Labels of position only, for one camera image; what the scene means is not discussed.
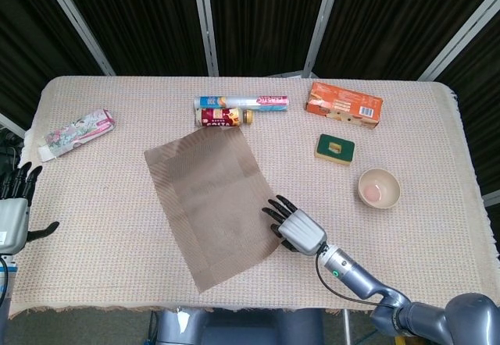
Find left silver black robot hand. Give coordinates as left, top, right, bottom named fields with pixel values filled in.
left=0, top=161, right=60, bottom=254

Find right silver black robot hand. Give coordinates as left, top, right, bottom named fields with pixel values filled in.
left=261, top=194, right=328, bottom=256

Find light brown bowl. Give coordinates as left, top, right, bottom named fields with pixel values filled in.
left=358, top=167, right=402, bottom=208

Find brown woven placemat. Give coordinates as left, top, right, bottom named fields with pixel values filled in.
left=143, top=127, right=281, bottom=294

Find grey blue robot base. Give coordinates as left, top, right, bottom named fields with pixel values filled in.
left=150, top=308, right=325, bottom=345

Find green yellow sponge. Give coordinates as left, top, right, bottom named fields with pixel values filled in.
left=314, top=133, right=356, bottom=165

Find beige woven tablecloth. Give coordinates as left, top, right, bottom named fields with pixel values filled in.
left=0, top=75, right=500, bottom=318

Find pink floral carton box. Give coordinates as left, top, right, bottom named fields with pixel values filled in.
left=37, top=108, right=117, bottom=163

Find orange cardboard box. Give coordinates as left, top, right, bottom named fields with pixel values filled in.
left=305, top=81, right=384, bottom=131

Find red label coffee bottle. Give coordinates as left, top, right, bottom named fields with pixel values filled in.
left=194, top=107, right=255, bottom=130

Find blue pink plastic wrap roll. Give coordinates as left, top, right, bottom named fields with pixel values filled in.
left=193, top=94, right=291, bottom=112

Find dark pleated screen panel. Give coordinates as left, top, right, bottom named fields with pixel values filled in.
left=0, top=0, right=106, bottom=130
left=313, top=0, right=500, bottom=80
left=435, top=11, right=500, bottom=197
left=56, top=0, right=210, bottom=76
left=205, top=0, right=334, bottom=77

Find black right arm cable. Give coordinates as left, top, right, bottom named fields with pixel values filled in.
left=314, top=254, right=386, bottom=309

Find black tangled floor cables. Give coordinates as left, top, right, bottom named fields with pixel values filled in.
left=0, top=132, right=23, bottom=173

